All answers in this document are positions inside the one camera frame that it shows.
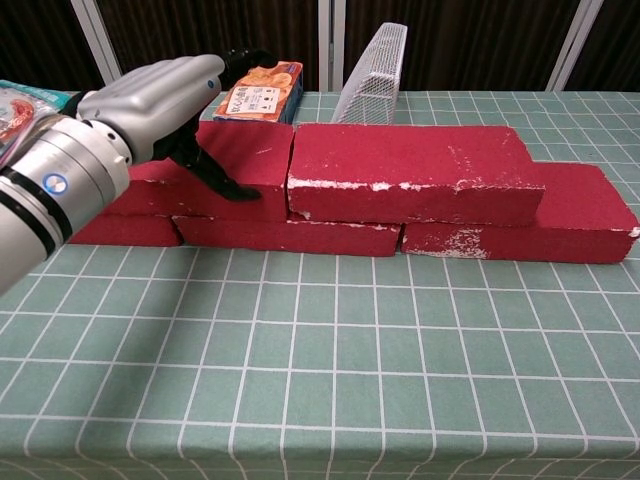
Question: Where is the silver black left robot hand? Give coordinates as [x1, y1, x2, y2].
[74, 47, 274, 202]

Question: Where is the red brick with thin scratch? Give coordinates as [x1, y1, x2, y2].
[107, 121, 296, 223]

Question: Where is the red brick with chipped edge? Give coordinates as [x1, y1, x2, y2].
[287, 123, 547, 227]

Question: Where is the dark ribbed partition panel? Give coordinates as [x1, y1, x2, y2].
[559, 0, 640, 93]
[82, 0, 332, 93]
[330, 0, 594, 93]
[0, 0, 109, 94]

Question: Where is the orange and blue cookie box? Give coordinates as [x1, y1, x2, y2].
[212, 60, 305, 125]

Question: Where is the teal white snack bag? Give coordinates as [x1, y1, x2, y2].
[0, 79, 71, 166]

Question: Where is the red foam brick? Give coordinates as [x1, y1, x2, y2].
[172, 214, 403, 258]
[67, 214, 184, 247]
[399, 160, 640, 265]

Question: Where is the green checked tablecloth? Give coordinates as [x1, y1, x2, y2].
[0, 89, 640, 480]

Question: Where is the white mesh wire rack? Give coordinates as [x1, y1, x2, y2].
[332, 21, 409, 126]

